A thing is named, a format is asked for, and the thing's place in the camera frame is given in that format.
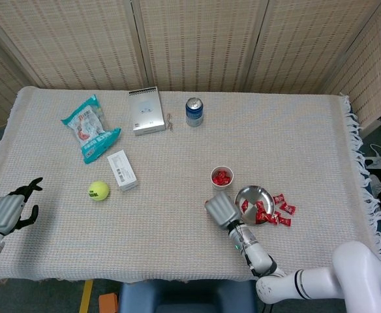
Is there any silver metal bowl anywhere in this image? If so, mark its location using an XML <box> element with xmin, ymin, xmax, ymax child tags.
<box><xmin>234</xmin><ymin>185</ymin><xmax>275</xmax><ymax>226</ymax></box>

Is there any white paper cup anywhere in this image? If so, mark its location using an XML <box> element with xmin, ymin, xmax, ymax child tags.
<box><xmin>210</xmin><ymin>166</ymin><xmax>235</xmax><ymax>190</ymax></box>

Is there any white clamp stand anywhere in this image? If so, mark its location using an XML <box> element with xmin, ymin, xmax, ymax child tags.
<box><xmin>363</xmin><ymin>155</ymin><xmax>381</xmax><ymax>170</ymax></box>

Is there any yellow tennis ball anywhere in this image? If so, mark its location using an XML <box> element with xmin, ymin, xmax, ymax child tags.
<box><xmin>88</xmin><ymin>181</ymin><xmax>110</xmax><ymax>202</ymax></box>

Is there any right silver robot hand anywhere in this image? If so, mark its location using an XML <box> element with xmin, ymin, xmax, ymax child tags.
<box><xmin>204</xmin><ymin>191</ymin><xmax>241</xmax><ymax>231</ymax></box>

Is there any beige waffle-weave tablecloth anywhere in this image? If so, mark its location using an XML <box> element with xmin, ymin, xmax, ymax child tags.
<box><xmin>0</xmin><ymin>85</ymin><xmax>381</xmax><ymax>285</ymax></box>

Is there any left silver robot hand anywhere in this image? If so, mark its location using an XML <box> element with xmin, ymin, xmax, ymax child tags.
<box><xmin>0</xmin><ymin>177</ymin><xmax>44</xmax><ymax>235</ymax></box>

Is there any silver grey flat box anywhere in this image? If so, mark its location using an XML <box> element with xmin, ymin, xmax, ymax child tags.
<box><xmin>128</xmin><ymin>86</ymin><xmax>166</xmax><ymax>137</ymax></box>

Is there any small white barcode box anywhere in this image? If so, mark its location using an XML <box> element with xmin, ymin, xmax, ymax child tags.
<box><xmin>106</xmin><ymin>149</ymin><xmax>140</xmax><ymax>192</ymax></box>

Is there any yellow floor tape strip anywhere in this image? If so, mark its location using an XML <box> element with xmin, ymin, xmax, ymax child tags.
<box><xmin>78</xmin><ymin>280</ymin><xmax>94</xmax><ymax>313</ymax></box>

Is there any orange block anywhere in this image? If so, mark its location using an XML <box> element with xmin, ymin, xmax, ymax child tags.
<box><xmin>98</xmin><ymin>292</ymin><xmax>119</xmax><ymax>313</ymax></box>

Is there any blue soda can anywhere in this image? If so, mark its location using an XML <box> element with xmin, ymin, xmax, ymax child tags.
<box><xmin>185</xmin><ymin>97</ymin><xmax>204</xmax><ymax>128</ymax></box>

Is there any teal snack bag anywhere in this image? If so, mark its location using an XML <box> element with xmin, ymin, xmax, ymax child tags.
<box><xmin>61</xmin><ymin>94</ymin><xmax>122</xmax><ymax>165</ymax></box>

